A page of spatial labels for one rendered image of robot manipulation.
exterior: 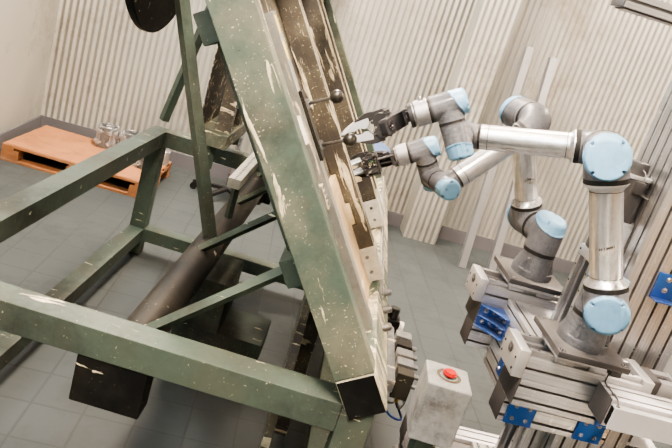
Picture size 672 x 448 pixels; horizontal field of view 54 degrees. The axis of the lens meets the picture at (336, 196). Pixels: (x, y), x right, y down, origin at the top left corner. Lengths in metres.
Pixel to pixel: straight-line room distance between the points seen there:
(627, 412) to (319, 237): 1.01
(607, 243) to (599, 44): 4.41
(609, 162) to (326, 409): 0.97
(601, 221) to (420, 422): 0.71
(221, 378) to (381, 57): 4.25
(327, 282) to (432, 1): 4.32
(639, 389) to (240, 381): 1.17
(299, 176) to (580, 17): 4.73
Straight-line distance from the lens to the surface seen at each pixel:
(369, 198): 2.85
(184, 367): 1.86
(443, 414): 1.84
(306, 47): 2.16
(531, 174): 2.52
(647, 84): 6.41
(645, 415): 2.12
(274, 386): 1.83
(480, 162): 2.25
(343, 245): 1.90
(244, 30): 1.56
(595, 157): 1.81
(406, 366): 2.18
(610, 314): 1.91
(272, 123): 1.57
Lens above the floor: 1.78
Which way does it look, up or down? 16 degrees down
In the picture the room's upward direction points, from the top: 17 degrees clockwise
